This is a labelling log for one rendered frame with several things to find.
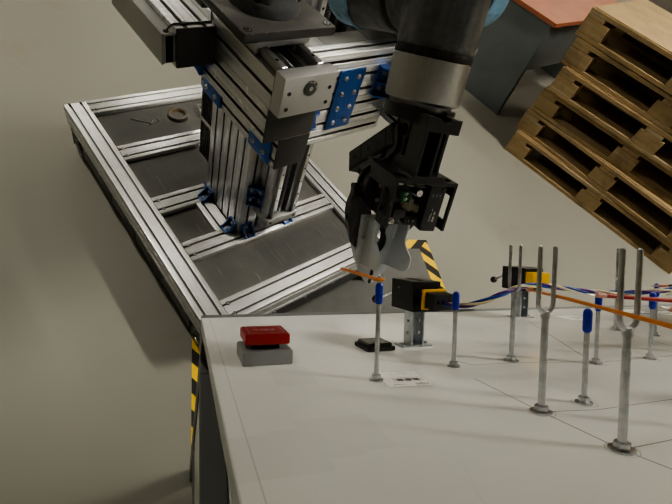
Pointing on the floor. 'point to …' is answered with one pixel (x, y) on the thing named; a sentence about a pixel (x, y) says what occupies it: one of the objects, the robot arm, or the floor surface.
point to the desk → (524, 45)
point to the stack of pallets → (611, 122)
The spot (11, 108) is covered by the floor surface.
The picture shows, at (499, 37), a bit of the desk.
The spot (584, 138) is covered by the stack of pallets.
